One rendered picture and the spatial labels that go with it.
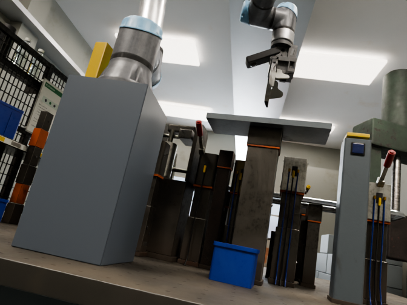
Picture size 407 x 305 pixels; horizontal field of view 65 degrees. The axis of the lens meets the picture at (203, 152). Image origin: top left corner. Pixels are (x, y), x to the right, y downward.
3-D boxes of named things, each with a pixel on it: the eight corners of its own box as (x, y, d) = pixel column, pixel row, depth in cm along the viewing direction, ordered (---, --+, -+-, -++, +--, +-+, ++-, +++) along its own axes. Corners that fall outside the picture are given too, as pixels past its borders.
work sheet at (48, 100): (54, 144, 184) (70, 97, 192) (25, 130, 163) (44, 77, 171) (51, 144, 185) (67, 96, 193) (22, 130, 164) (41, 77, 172)
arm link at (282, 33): (273, 26, 106) (270, 41, 114) (271, 38, 105) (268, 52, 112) (296, 29, 105) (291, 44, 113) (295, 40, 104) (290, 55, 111)
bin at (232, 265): (255, 285, 82) (260, 250, 85) (252, 289, 73) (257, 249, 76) (214, 276, 85) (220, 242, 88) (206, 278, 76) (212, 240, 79)
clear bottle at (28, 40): (25, 75, 168) (37, 42, 173) (16, 68, 162) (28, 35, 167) (15, 74, 169) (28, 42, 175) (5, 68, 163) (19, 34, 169)
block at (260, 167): (263, 284, 91) (282, 137, 103) (261, 286, 83) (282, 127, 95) (228, 276, 94) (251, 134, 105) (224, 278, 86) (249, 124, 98)
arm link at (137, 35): (105, 47, 80) (119, 3, 83) (114, 73, 93) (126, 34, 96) (152, 58, 81) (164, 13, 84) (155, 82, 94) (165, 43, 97)
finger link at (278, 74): (290, 80, 93) (290, 67, 100) (270, 77, 94) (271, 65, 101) (287, 89, 95) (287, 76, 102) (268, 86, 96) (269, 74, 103)
